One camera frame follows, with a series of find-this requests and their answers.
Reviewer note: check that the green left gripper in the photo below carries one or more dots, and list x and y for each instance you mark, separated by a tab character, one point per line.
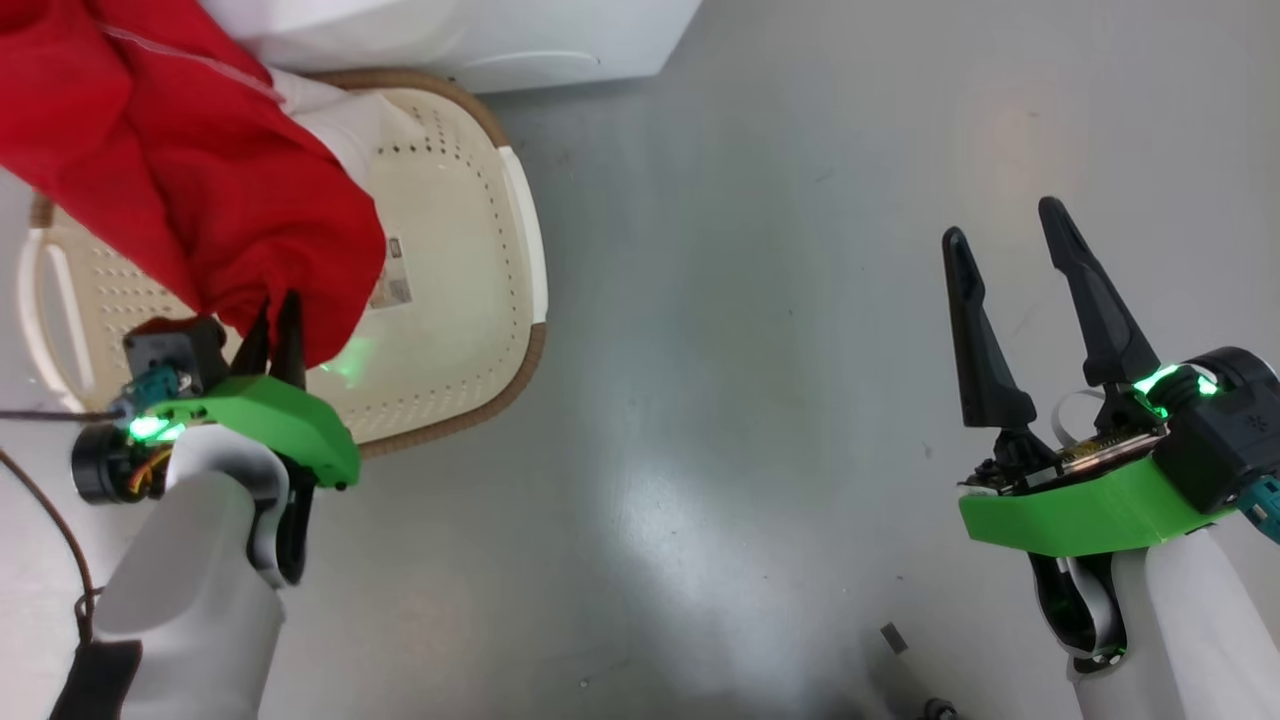
280	420

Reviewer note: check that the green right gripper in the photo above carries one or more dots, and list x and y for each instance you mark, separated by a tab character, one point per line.
1080	510

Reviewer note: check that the red garment with white trim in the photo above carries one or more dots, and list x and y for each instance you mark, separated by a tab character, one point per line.
200	170

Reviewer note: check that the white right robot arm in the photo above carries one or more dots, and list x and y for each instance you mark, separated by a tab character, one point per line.
1180	640

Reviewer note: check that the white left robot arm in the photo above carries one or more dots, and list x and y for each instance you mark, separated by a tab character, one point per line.
190	600

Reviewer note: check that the paper label inside basket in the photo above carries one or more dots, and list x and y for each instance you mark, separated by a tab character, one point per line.
392	275

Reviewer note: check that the cream perforated laundry basket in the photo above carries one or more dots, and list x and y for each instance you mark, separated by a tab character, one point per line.
450	250

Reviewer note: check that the white front-load washing machine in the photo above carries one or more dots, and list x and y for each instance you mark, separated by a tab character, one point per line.
480	40

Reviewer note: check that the small grey floor scrap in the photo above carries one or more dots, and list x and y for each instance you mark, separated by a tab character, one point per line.
893	638

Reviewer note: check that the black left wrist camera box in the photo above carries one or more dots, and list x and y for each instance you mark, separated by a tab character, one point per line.
180	350

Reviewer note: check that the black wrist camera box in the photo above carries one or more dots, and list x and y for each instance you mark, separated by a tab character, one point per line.
1230	440
180	350

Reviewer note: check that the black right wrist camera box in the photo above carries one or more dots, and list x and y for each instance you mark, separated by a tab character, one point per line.
1230	440

